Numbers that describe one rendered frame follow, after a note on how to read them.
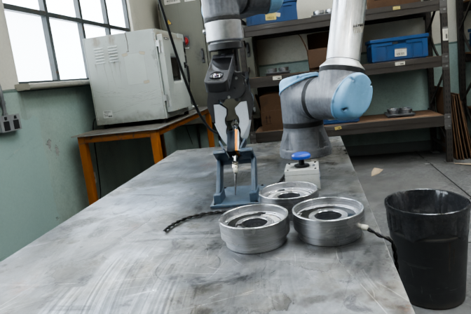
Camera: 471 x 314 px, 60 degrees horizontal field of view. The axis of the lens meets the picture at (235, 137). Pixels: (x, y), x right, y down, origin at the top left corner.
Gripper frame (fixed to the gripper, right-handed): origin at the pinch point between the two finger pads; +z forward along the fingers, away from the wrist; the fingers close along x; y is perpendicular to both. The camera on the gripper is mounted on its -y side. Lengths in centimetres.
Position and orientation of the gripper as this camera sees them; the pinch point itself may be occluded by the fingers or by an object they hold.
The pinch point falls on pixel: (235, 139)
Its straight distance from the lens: 85.7
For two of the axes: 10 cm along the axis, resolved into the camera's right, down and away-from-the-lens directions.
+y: 1.6, -1.7, 9.7
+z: 1.2, 9.8, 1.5
